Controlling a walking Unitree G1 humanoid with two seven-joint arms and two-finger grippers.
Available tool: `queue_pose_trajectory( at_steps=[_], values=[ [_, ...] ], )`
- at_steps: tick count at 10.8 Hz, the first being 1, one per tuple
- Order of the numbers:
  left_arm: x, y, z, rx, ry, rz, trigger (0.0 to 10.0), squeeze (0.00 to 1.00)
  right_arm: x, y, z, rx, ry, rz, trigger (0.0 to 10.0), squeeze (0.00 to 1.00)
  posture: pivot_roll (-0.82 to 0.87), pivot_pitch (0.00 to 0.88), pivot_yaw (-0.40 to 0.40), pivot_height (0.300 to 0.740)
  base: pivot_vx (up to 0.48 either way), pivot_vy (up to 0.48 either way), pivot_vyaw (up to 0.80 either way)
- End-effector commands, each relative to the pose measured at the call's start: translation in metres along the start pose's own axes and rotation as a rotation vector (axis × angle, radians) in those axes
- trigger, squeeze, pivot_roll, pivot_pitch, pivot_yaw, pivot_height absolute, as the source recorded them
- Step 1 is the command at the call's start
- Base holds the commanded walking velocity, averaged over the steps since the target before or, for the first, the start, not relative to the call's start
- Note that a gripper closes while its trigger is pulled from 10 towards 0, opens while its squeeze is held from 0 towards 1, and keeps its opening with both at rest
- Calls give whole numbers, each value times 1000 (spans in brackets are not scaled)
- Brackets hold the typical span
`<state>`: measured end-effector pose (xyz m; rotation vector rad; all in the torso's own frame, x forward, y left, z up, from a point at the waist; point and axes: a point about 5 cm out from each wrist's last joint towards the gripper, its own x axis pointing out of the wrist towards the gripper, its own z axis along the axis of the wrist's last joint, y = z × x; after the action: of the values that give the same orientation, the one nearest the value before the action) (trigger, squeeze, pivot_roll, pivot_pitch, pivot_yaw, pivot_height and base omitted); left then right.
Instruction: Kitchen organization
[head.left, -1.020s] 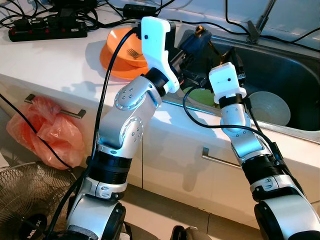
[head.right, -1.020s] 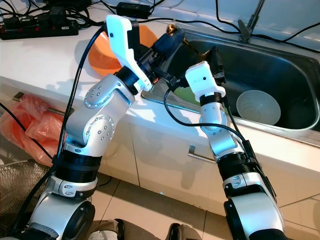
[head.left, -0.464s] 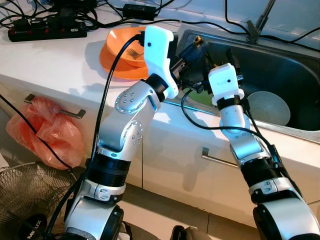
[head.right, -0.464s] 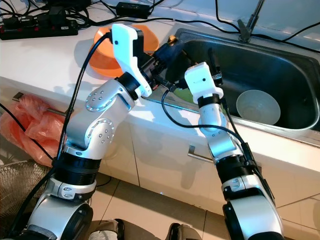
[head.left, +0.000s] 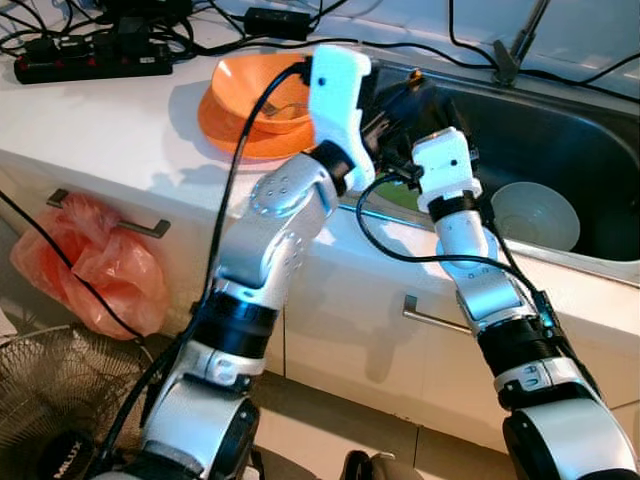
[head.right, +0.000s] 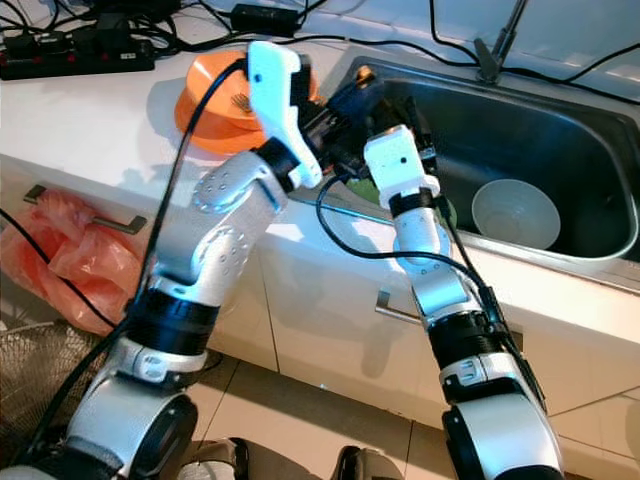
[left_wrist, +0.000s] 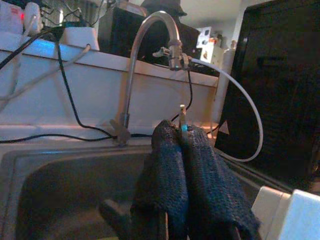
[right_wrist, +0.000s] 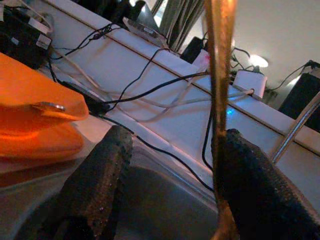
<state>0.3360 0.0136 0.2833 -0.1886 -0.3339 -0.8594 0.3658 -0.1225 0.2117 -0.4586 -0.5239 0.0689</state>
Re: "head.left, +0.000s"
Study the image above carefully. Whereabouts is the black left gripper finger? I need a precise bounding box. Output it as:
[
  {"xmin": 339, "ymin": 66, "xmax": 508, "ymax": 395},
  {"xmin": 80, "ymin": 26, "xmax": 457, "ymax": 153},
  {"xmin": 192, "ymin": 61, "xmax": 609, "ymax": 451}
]
[{"xmin": 400, "ymin": 78, "xmax": 451, "ymax": 131}]

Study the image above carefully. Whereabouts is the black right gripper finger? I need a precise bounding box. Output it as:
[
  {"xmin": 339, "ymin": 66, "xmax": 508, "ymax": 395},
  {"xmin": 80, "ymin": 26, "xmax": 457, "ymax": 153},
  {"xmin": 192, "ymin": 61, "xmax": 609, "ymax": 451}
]
[{"xmin": 455, "ymin": 122, "xmax": 484, "ymax": 179}]

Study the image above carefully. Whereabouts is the green plate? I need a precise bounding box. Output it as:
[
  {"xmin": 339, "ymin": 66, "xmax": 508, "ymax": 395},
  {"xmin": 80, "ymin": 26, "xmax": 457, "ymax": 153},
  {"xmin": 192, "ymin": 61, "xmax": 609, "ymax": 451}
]
[{"xmin": 385, "ymin": 185, "xmax": 423, "ymax": 212}]

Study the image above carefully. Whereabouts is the stainless steel sink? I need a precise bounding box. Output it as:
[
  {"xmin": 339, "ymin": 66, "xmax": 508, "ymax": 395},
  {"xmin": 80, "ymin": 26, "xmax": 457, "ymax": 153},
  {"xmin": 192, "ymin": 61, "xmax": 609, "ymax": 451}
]
[{"xmin": 340, "ymin": 65, "xmax": 640, "ymax": 266}]

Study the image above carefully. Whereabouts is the metal faucet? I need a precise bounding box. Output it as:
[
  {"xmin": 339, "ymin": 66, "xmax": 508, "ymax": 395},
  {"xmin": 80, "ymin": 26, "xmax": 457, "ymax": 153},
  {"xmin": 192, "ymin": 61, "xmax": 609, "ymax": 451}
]
[{"xmin": 493, "ymin": 0, "xmax": 551, "ymax": 86}]

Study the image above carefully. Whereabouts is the pale grey bowl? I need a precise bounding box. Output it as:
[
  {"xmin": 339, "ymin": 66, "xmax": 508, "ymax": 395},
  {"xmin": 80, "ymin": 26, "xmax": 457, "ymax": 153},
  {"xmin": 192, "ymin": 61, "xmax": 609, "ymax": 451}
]
[{"xmin": 490, "ymin": 182, "xmax": 581, "ymax": 253}]

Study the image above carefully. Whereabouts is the black power adapter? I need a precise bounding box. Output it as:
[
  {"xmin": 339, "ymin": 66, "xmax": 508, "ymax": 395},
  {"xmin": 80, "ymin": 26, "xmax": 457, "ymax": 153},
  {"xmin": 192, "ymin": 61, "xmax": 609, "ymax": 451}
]
[{"xmin": 245, "ymin": 8, "xmax": 313, "ymax": 41}]

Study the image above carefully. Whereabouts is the orange plastic plate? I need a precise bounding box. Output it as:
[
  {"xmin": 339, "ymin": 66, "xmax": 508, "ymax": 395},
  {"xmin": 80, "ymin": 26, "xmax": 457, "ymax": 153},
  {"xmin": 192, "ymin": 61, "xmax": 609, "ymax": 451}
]
[{"xmin": 197, "ymin": 90, "xmax": 319, "ymax": 161}]

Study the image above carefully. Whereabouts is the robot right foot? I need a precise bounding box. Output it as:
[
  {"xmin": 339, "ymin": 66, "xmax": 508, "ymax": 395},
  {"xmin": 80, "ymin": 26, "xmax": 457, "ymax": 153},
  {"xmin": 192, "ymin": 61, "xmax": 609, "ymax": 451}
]
[{"xmin": 343, "ymin": 450, "xmax": 421, "ymax": 480}]

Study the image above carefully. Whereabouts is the black power strip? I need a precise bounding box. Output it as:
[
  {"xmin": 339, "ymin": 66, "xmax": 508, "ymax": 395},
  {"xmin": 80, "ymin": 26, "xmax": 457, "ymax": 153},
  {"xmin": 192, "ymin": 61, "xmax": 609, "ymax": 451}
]
[{"xmin": 14, "ymin": 40, "xmax": 173, "ymax": 85}]

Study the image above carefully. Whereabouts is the red plastic bag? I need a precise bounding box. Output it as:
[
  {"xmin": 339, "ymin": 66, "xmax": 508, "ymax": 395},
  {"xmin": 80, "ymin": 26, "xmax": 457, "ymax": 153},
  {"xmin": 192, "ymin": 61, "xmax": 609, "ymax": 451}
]
[{"xmin": 10, "ymin": 193, "xmax": 169, "ymax": 339}]

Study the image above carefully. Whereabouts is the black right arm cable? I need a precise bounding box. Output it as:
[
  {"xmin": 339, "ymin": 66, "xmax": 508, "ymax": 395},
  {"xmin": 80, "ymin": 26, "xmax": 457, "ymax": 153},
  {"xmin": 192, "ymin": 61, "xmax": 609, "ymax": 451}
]
[{"xmin": 355, "ymin": 173, "xmax": 558, "ymax": 333}]

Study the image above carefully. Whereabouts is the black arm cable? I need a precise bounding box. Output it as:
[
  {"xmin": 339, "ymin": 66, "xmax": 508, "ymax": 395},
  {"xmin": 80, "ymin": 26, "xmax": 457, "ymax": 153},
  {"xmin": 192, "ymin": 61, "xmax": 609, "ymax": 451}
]
[
  {"xmin": 355, "ymin": 173, "xmax": 558, "ymax": 333},
  {"xmin": 100, "ymin": 60, "xmax": 313, "ymax": 471}
]

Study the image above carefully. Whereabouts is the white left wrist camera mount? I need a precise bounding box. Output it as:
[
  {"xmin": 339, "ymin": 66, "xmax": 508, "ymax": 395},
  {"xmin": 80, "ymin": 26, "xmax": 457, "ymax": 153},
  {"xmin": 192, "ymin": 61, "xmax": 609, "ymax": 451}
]
[{"xmin": 308, "ymin": 44, "xmax": 377, "ymax": 179}]

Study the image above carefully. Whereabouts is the silver cabinet handle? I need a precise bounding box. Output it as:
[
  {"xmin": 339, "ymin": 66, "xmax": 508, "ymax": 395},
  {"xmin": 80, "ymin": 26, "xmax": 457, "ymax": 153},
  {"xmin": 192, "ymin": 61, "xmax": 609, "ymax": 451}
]
[
  {"xmin": 47, "ymin": 188, "xmax": 171, "ymax": 239},
  {"xmin": 403, "ymin": 295, "xmax": 476, "ymax": 336}
]

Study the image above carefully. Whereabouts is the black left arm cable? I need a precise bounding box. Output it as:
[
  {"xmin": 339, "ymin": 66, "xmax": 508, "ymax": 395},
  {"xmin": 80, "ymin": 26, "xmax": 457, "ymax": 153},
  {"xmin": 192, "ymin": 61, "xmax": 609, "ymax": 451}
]
[{"xmin": 100, "ymin": 60, "xmax": 313, "ymax": 471}]

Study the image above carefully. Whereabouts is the long black power cable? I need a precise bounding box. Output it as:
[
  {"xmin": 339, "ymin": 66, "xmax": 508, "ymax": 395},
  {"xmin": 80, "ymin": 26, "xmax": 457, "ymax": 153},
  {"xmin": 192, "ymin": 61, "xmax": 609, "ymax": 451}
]
[{"xmin": 0, "ymin": 190, "xmax": 146, "ymax": 339}]

